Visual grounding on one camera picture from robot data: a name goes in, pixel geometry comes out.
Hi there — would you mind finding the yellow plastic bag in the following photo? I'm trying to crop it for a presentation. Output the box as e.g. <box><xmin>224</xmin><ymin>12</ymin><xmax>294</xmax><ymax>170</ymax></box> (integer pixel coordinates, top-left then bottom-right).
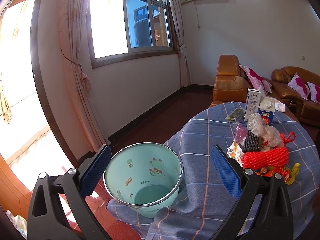
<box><xmin>284</xmin><ymin>163</ymin><xmax>300</xmax><ymax>185</ymax></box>

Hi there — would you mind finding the red mesh net roll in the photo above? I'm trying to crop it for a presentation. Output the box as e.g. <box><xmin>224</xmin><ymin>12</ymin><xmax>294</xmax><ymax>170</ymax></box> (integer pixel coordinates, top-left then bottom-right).
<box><xmin>242</xmin><ymin>147</ymin><xmax>289</xmax><ymax>170</ymax></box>

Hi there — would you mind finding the clear plastic bag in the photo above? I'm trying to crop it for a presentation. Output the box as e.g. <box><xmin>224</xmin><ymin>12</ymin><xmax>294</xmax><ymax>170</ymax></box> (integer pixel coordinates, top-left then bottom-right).
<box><xmin>247</xmin><ymin>113</ymin><xmax>284</xmax><ymax>148</ymax></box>

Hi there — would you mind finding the pink cellophane wrapper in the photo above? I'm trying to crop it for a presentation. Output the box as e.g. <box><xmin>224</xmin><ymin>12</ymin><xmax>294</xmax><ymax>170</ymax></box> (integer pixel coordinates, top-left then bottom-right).
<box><xmin>234</xmin><ymin>123</ymin><xmax>247</xmax><ymax>145</ymax></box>

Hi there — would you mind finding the mint green trash bucket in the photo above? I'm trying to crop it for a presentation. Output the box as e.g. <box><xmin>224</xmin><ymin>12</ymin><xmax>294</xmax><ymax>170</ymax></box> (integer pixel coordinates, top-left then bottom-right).
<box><xmin>103</xmin><ymin>142</ymin><xmax>183</xmax><ymax>218</ymax></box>

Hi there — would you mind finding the orange red snack wrapper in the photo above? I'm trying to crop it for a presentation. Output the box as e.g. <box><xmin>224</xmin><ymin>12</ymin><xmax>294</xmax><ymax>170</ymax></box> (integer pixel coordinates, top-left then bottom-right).
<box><xmin>255</xmin><ymin>166</ymin><xmax>290</xmax><ymax>182</ymax></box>

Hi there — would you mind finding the blue plaid tablecloth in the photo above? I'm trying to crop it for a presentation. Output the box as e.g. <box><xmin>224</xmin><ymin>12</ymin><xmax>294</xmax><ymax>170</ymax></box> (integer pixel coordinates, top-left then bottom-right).
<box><xmin>107</xmin><ymin>102</ymin><xmax>319</xmax><ymax>239</ymax></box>

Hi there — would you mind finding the white snack wrapper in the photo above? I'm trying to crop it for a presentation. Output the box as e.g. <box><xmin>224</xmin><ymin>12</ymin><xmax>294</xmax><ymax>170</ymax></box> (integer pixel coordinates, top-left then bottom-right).
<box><xmin>227</xmin><ymin>140</ymin><xmax>243</xmax><ymax>161</ymax></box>

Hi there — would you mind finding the black mesh scrubber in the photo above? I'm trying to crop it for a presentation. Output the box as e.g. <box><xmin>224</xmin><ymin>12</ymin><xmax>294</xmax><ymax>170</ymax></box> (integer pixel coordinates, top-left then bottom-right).
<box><xmin>242</xmin><ymin>130</ymin><xmax>261</xmax><ymax>153</ymax></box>

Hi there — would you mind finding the red plastic bag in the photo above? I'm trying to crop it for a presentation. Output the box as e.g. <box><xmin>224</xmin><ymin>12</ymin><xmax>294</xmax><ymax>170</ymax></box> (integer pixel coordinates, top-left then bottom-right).
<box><xmin>280</xmin><ymin>132</ymin><xmax>296</xmax><ymax>145</ymax></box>

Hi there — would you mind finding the blue white juice carton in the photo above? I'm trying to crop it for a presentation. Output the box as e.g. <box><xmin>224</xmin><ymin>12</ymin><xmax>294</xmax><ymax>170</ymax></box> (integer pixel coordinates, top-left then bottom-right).
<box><xmin>258</xmin><ymin>97</ymin><xmax>275</xmax><ymax>125</ymax></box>

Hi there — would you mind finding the white tall milk carton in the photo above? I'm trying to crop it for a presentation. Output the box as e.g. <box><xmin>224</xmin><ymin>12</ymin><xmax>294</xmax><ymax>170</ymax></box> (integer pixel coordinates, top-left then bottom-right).
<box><xmin>243</xmin><ymin>88</ymin><xmax>261</xmax><ymax>121</ymax></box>

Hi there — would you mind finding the brown leather sofa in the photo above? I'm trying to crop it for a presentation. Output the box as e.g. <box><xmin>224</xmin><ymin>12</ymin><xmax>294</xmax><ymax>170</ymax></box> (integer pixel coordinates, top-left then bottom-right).
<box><xmin>271</xmin><ymin>66</ymin><xmax>319</xmax><ymax>127</ymax></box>

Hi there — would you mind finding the pink white pillow on armchair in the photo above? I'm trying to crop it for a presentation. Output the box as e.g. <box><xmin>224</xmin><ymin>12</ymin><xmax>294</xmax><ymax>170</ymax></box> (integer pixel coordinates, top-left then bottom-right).
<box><xmin>239</xmin><ymin>65</ymin><xmax>272</xmax><ymax>94</ymax></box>

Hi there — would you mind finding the orange leather armchair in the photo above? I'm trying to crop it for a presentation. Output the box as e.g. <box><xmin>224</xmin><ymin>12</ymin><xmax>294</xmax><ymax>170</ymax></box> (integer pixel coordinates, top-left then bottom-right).
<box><xmin>210</xmin><ymin>55</ymin><xmax>252</xmax><ymax>107</ymax></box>

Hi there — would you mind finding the pink white sofa pillow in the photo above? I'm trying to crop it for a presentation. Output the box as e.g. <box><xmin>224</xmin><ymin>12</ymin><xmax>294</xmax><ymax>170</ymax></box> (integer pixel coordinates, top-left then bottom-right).
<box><xmin>287</xmin><ymin>73</ymin><xmax>310</xmax><ymax>100</ymax></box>

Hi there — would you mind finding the left pink curtain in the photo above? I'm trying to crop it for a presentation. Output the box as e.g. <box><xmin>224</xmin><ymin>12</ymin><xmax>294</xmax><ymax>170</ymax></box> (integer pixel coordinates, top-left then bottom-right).
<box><xmin>57</xmin><ymin>0</ymin><xmax>110</xmax><ymax>152</ymax></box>

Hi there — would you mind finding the pink curtain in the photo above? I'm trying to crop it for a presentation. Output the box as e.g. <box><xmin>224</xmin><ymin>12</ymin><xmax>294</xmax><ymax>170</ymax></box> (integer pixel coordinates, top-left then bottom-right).
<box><xmin>169</xmin><ymin>0</ymin><xmax>191</xmax><ymax>87</ymax></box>
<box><xmin>57</xmin><ymin>0</ymin><xmax>110</xmax><ymax>152</ymax></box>

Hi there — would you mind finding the right pink curtain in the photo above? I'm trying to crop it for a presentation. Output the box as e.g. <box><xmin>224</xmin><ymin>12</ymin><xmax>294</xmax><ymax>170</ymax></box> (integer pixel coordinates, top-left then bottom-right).
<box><xmin>169</xmin><ymin>0</ymin><xmax>191</xmax><ymax>87</ymax></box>

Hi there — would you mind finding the window with brown frame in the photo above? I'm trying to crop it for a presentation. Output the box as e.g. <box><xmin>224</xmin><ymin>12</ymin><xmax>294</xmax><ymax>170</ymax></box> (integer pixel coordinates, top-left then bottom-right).
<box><xmin>87</xmin><ymin>0</ymin><xmax>177</xmax><ymax>68</ymax></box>

